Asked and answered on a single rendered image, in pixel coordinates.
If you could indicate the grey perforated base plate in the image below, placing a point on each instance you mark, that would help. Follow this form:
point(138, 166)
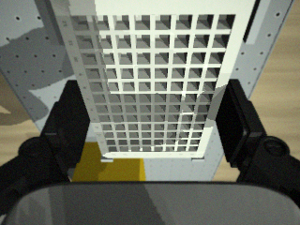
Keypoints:
point(37, 72)

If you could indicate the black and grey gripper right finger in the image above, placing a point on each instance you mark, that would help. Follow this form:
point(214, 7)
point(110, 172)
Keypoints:
point(261, 159)

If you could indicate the white well plate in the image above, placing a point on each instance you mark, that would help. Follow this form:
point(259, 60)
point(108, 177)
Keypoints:
point(152, 73)

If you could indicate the yellow open-top bin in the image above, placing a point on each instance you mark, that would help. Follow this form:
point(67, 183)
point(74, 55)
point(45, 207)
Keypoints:
point(90, 167)

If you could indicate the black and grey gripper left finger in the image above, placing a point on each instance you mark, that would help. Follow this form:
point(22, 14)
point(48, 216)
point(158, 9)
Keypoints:
point(46, 159)

